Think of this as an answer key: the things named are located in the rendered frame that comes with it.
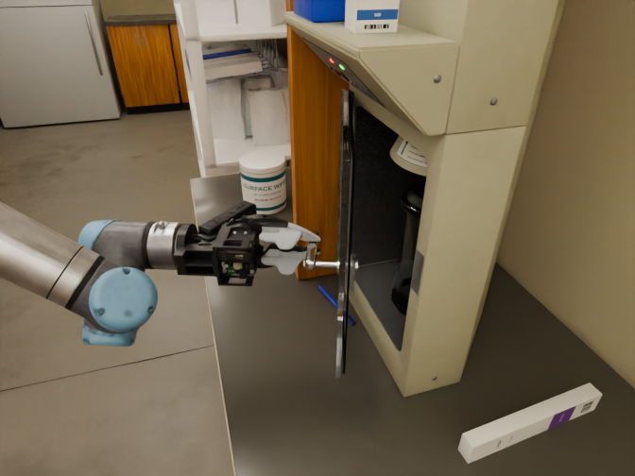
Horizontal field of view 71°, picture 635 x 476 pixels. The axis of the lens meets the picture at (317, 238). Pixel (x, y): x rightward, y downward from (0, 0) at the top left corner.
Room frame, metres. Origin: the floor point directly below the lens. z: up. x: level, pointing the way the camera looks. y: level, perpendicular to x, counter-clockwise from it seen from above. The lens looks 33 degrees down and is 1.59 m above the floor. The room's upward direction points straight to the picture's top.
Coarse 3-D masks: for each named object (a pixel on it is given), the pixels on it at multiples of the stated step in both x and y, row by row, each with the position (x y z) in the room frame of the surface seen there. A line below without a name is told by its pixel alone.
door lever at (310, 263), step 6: (312, 246) 0.57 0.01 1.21; (306, 252) 0.55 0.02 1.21; (312, 252) 0.55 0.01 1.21; (306, 258) 0.54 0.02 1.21; (312, 258) 0.54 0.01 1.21; (306, 264) 0.53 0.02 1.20; (312, 264) 0.53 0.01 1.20; (318, 264) 0.53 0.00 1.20; (324, 264) 0.53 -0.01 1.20; (330, 264) 0.53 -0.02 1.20; (336, 264) 0.53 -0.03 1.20
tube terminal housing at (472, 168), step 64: (448, 0) 0.53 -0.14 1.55; (512, 0) 0.51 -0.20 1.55; (512, 64) 0.52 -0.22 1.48; (448, 128) 0.50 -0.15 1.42; (512, 128) 0.52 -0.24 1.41; (448, 192) 0.50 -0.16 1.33; (512, 192) 0.64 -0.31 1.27; (448, 256) 0.51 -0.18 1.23; (448, 320) 0.51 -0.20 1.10; (448, 384) 0.52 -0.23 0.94
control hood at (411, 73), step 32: (320, 32) 0.58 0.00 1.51; (352, 32) 0.56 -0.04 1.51; (416, 32) 0.56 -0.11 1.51; (352, 64) 0.52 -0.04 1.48; (384, 64) 0.47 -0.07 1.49; (416, 64) 0.48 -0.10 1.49; (448, 64) 0.49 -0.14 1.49; (384, 96) 0.51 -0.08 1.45; (416, 96) 0.48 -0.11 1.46; (448, 96) 0.50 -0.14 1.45; (416, 128) 0.50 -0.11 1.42
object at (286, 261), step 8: (272, 248) 0.58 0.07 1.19; (296, 248) 0.59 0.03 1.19; (304, 248) 0.59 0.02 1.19; (264, 256) 0.58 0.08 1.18; (272, 256) 0.58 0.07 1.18; (280, 256) 0.58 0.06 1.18; (288, 256) 0.58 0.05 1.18; (296, 256) 0.58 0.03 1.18; (304, 256) 0.58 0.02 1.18; (272, 264) 0.56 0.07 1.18; (280, 264) 0.56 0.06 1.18; (288, 264) 0.56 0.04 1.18; (296, 264) 0.56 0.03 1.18; (280, 272) 0.54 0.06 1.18; (288, 272) 0.54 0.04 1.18
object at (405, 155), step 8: (400, 136) 0.67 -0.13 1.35; (400, 144) 0.65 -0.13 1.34; (408, 144) 0.63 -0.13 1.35; (392, 152) 0.66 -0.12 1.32; (400, 152) 0.64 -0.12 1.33; (408, 152) 0.62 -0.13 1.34; (416, 152) 0.61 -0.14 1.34; (400, 160) 0.63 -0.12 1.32; (408, 160) 0.61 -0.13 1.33; (416, 160) 0.60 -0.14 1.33; (424, 160) 0.60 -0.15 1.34; (408, 168) 0.61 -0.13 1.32; (416, 168) 0.60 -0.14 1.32; (424, 168) 0.59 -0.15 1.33; (424, 176) 0.59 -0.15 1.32
